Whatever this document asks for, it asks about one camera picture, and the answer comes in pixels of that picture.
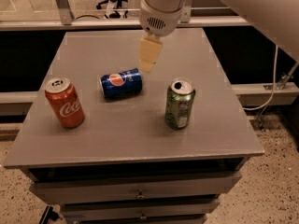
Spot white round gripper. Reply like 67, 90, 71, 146
139, 0, 185, 73

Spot blue pepsi can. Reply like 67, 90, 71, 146
99, 68, 143, 98

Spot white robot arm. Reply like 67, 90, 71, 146
139, 0, 299, 72

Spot green soda can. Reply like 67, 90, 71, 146
165, 77, 196, 130

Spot red coca-cola can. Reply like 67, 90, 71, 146
45, 77, 85, 128

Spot grey drawer cabinet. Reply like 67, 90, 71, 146
4, 28, 263, 224

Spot top grey drawer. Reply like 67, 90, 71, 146
30, 171, 241, 205

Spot grey drawer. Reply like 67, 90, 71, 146
61, 199, 219, 221
30, 171, 241, 205

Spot right metal post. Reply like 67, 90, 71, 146
179, 0, 192, 23

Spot metal post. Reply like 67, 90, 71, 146
55, 0, 74, 25
179, 0, 192, 23

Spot left metal post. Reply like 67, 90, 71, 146
55, 0, 74, 25

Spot white cable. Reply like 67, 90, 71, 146
242, 44, 279, 112

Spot metal floor bracket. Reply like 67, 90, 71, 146
263, 62, 299, 91

